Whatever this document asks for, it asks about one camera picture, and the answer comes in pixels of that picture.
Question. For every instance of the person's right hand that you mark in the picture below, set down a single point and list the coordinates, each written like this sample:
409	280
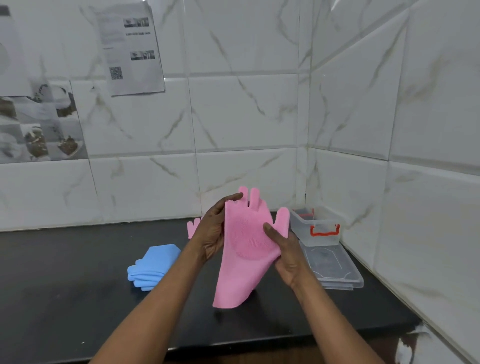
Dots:
294	262

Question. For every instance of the brown wooden cabinet door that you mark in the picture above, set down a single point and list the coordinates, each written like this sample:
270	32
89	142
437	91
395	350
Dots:
243	356

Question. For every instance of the pink silicone glove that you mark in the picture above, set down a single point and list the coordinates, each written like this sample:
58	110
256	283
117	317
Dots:
193	227
243	270

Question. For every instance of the clear plastic lid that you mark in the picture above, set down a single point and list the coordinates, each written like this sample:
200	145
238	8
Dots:
333	266

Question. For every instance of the coffee print wall tile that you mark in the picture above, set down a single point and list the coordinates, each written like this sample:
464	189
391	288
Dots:
41	127

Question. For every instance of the person's left hand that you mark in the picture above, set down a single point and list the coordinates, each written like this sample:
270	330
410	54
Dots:
212	232

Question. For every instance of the paper sheet with circle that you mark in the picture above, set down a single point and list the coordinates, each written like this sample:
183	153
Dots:
11	56

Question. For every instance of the person's left forearm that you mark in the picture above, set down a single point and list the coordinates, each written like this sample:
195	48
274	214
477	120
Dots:
150	311

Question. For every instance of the blue silicone glove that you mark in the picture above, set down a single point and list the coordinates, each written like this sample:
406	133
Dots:
144	280
161	258

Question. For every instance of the person's right forearm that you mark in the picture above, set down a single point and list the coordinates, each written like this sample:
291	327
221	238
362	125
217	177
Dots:
333	326

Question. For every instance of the paper sheet with square code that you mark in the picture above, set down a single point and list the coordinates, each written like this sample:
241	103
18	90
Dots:
131	78

